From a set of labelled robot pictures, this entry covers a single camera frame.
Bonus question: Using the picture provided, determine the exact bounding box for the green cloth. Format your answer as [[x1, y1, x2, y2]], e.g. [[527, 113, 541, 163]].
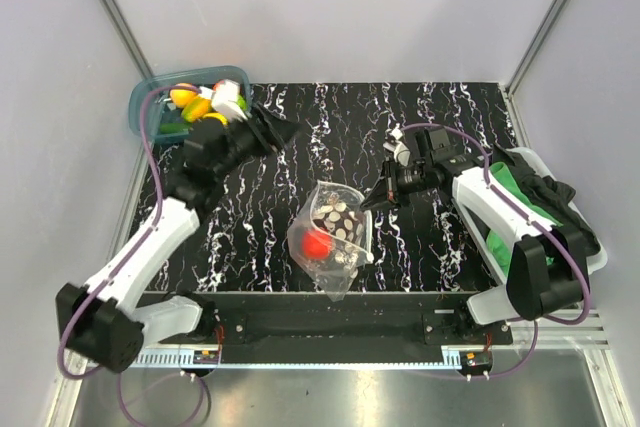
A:
[[484, 160, 561, 278]]

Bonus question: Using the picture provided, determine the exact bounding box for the yellow fake banana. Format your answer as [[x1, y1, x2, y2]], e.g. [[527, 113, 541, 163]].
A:
[[202, 112, 229, 126]]

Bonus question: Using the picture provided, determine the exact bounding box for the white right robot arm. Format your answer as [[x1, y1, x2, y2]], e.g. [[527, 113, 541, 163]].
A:
[[361, 123, 591, 344]]

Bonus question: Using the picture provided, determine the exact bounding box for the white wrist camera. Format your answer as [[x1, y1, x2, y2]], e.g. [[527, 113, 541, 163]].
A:
[[199, 79, 247, 121], [383, 128, 411, 167]]

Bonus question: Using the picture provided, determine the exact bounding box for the black cloth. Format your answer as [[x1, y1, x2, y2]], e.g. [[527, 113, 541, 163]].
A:
[[489, 144, 600, 257]]

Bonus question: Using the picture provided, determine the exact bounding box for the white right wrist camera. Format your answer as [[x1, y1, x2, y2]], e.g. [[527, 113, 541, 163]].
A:
[[383, 128, 411, 167]]

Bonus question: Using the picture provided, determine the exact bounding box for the green fake lime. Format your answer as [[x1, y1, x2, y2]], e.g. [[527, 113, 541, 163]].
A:
[[236, 94, 249, 112]]

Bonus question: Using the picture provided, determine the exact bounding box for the clear polka dot zip bag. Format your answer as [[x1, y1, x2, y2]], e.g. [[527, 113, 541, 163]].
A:
[[287, 181, 374, 302]]

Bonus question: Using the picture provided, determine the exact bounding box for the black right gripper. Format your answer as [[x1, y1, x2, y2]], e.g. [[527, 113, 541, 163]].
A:
[[360, 157, 432, 213]]

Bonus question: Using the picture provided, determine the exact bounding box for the dark green fake cucumber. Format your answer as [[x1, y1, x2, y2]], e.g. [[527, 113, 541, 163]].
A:
[[159, 122, 190, 135]]

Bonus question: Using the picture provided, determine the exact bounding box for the red fake apple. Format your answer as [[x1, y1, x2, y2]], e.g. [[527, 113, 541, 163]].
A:
[[302, 230, 333, 260]]

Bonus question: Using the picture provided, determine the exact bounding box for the yellow green fake mango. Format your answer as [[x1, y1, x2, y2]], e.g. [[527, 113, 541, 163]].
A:
[[181, 96, 211, 123]]

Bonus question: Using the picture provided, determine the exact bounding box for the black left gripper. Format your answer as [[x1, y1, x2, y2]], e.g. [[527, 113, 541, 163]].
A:
[[212, 103, 302, 181]]

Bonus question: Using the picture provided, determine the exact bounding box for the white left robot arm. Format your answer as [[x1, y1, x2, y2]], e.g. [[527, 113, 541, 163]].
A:
[[55, 106, 300, 373]]

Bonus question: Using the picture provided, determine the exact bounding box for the yellow fake fruit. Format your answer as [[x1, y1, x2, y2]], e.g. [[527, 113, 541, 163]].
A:
[[169, 83, 200, 108]]

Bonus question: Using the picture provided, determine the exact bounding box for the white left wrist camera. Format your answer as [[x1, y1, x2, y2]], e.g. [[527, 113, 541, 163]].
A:
[[199, 79, 247, 121]]

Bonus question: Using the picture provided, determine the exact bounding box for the white laundry basket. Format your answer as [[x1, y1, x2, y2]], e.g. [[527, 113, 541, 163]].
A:
[[449, 146, 609, 297]]

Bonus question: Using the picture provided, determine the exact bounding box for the blue transparent plastic container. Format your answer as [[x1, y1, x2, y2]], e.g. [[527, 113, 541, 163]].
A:
[[128, 65, 252, 144]]

